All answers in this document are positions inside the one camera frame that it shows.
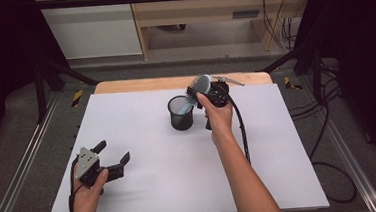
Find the black curtain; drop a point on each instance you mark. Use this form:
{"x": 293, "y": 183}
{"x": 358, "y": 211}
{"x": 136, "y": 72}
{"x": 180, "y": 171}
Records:
{"x": 366, "y": 56}
{"x": 2, "y": 59}

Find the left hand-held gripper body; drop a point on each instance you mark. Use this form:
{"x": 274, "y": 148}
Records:
{"x": 86, "y": 163}

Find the aluminium rail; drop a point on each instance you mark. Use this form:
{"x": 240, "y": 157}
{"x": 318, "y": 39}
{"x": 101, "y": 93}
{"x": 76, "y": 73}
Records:
{"x": 354, "y": 168}
{"x": 20, "y": 168}

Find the wooden table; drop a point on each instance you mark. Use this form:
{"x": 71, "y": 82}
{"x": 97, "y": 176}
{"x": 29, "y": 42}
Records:
{"x": 141, "y": 85}

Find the black mesh pen holder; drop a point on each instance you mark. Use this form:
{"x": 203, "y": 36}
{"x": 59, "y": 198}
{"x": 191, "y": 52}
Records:
{"x": 180, "y": 123}

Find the light blue hairbrush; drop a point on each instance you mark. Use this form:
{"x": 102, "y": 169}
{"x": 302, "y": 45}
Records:
{"x": 202, "y": 83}

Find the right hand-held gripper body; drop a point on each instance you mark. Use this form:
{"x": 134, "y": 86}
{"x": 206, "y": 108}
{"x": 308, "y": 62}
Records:
{"x": 220, "y": 93}

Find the person's right hand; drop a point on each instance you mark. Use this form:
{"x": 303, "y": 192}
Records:
{"x": 220, "y": 120}

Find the person's left hand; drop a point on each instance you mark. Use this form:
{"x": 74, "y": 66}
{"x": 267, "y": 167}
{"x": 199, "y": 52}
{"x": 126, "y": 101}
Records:
{"x": 87, "y": 196}

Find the yellow black tape marker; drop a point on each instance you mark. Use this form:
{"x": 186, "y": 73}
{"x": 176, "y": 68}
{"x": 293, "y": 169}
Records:
{"x": 288, "y": 83}
{"x": 77, "y": 98}

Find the white cabinet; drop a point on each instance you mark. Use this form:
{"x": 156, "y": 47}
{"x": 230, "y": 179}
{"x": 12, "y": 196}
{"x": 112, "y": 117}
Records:
{"x": 97, "y": 35}

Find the light wooden desk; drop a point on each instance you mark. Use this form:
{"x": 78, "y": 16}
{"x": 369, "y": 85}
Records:
{"x": 196, "y": 10}

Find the black metal frame stand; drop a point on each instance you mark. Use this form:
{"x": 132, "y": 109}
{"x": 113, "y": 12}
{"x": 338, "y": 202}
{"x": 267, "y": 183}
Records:
{"x": 40, "y": 93}
{"x": 315, "y": 73}

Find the white table board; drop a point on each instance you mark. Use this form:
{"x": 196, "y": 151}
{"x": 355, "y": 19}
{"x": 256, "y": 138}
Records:
{"x": 167, "y": 174}

